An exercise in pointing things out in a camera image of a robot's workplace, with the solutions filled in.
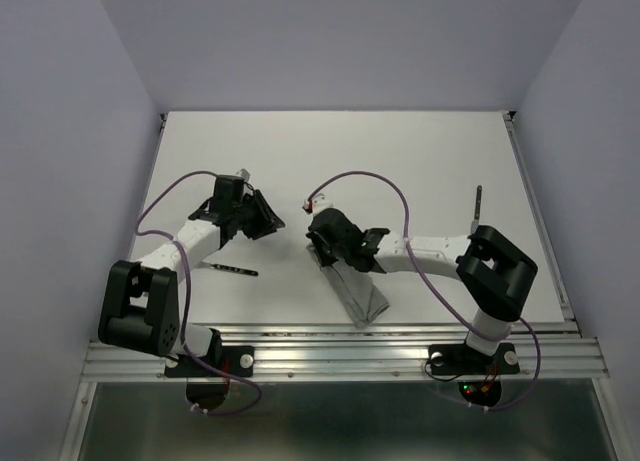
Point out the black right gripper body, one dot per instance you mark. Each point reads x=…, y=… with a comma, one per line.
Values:
x=338, y=253

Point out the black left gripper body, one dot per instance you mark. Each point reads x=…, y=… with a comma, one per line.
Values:
x=244, y=212

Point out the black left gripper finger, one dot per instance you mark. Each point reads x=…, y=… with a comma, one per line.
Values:
x=264, y=214
x=255, y=231

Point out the grey cloth napkin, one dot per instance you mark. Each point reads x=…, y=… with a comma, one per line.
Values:
x=361, y=299

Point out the black handled knife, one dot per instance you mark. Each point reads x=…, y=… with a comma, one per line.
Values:
x=477, y=209

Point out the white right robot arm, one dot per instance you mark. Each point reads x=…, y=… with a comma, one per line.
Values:
x=496, y=273

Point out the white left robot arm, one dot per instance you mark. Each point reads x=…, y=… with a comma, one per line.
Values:
x=141, y=310

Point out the black handled fork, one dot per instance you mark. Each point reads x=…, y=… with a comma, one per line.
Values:
x=228, y=269

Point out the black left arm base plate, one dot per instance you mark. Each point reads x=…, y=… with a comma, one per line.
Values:
x=235, y=360

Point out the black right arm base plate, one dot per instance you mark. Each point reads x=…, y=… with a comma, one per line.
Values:
x=460, y=360

